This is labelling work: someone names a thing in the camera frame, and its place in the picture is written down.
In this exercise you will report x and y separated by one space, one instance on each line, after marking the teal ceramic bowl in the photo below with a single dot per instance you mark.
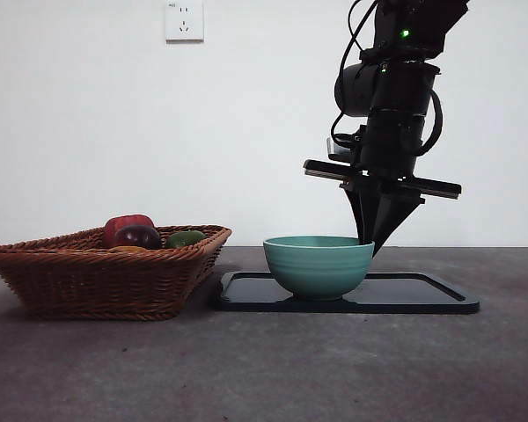
319 268

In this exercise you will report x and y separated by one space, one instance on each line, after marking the brown wicker basket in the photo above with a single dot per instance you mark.
92 285

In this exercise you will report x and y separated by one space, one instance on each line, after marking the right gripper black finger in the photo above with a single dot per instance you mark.
363 211
396 215

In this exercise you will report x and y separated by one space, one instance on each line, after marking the dark green rectangular tray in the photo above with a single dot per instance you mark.
405 294

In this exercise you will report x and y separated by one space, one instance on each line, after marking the dark purple plum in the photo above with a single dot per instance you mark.
137 238

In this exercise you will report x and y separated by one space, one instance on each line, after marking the orange-yellow fruit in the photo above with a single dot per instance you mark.
127 249

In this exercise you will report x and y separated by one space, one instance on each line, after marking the white wall socket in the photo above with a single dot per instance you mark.
184 22

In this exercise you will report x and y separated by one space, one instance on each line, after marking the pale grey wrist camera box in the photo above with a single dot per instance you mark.
336 147

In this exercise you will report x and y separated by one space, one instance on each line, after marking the green fruit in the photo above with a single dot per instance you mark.
185 238

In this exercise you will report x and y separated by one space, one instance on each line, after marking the red apple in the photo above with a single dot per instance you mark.
123 222

